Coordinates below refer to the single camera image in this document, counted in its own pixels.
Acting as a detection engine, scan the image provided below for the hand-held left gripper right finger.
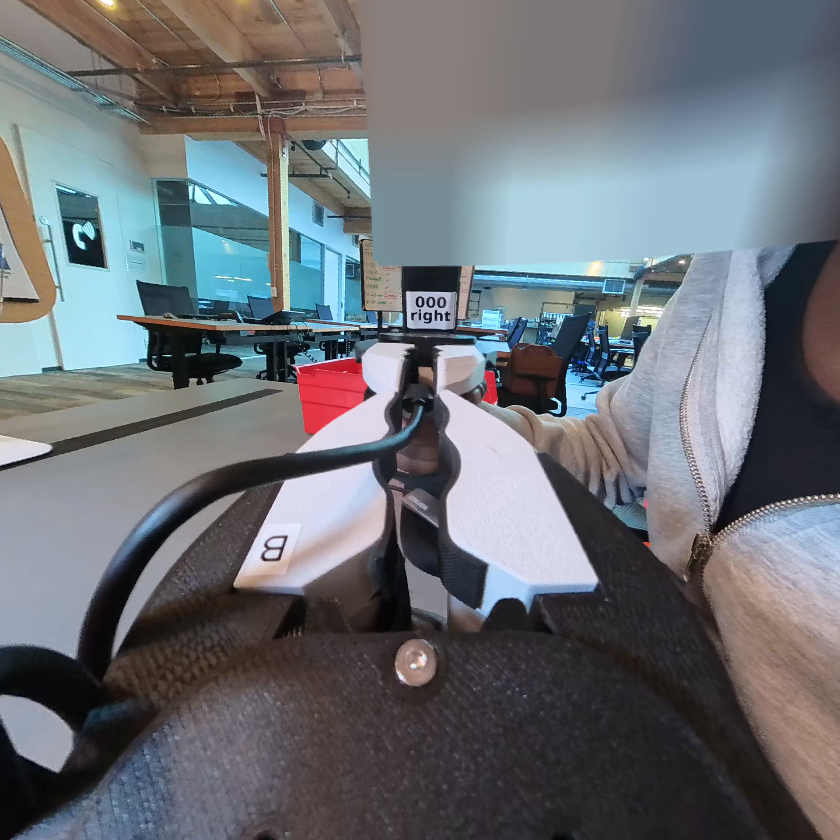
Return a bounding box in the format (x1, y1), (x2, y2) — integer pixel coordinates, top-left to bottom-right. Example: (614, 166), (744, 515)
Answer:
(435, 392), (601, 632)

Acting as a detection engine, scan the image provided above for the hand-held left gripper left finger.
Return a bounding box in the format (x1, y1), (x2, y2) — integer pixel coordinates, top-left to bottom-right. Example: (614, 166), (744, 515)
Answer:
(233, 392), (409, 598)

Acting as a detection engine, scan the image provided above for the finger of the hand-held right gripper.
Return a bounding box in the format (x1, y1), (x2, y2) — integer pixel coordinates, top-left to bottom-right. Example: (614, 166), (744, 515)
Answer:
(433, 346), (488, 395)
(361, 343), (421, 398)

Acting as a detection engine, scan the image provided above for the red plastic storage bin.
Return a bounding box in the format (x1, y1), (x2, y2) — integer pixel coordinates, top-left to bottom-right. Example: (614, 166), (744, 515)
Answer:
(295, 357), (498, 435)

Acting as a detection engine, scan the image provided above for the black usb-c cable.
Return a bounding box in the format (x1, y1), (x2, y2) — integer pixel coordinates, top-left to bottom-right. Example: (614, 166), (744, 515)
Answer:
(75, 386), (434, 683)

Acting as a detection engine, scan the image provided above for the person's right forearm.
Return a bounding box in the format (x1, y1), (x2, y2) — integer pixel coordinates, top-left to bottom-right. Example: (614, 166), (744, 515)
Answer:
(489, 371), (657, 509)

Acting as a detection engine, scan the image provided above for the person's right hand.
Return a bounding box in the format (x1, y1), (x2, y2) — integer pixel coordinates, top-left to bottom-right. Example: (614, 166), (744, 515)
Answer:
(395, 420), (439, 475)

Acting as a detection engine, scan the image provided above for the whiteboard with notes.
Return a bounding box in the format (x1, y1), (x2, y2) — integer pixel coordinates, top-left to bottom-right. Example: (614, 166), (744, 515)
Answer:
(360, 239), (403, 312)

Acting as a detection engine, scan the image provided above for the brown office chair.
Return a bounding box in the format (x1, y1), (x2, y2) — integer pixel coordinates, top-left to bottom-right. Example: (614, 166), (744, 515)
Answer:
(499, 341), (568, 417)

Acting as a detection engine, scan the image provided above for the black office chair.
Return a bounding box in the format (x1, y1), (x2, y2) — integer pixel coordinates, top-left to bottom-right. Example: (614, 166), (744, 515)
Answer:
(136, 281), (244, 388)
(247, 295), (309, 382)
(550, 313), (595, 395)

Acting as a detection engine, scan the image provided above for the wooden top office desk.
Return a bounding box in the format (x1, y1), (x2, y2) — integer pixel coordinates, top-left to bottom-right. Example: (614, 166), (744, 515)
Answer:
(118, 311), (368, 388)

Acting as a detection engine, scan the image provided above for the person in grey hoodie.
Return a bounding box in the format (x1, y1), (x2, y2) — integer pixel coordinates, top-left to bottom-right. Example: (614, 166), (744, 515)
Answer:
(610, 243), (840, 840)

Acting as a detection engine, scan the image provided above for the person's black shirt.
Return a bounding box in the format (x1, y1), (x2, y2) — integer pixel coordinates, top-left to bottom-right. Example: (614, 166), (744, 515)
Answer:
(715, 241), (840, 532)

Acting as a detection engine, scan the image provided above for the sign holder stand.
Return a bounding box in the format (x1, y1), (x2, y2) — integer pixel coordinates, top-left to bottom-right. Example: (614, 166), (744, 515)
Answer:
(0, 435), (53, 468)

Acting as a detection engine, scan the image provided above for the wooden instruction sign board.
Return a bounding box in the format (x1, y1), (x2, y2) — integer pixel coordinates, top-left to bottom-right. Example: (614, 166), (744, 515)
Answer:
(0, 134), (59, 324)

